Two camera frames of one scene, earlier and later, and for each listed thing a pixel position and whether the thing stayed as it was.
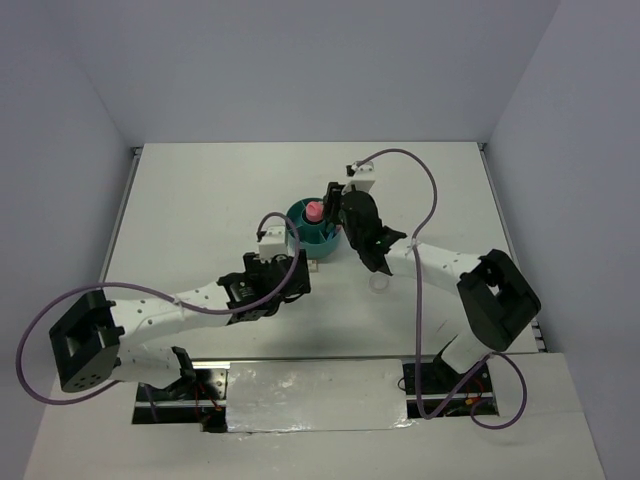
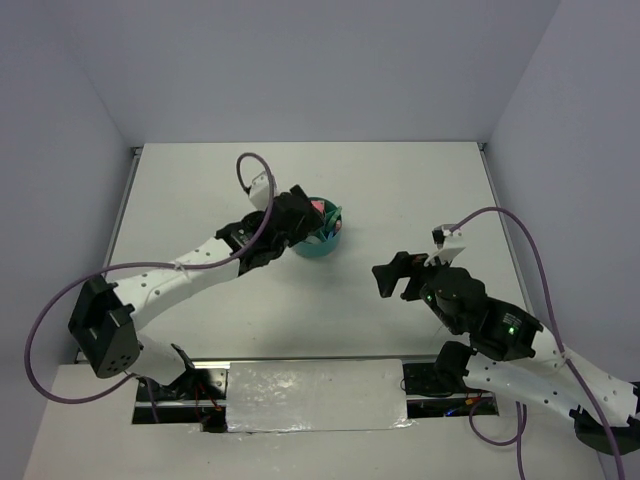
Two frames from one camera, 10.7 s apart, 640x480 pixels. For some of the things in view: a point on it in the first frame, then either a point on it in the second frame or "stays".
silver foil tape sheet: x=315 y=395 stays
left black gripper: x=254 y=266 → x=310 y=220
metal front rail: x=224 y=364 stays
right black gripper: x=332 y=201 → x=403 y=264
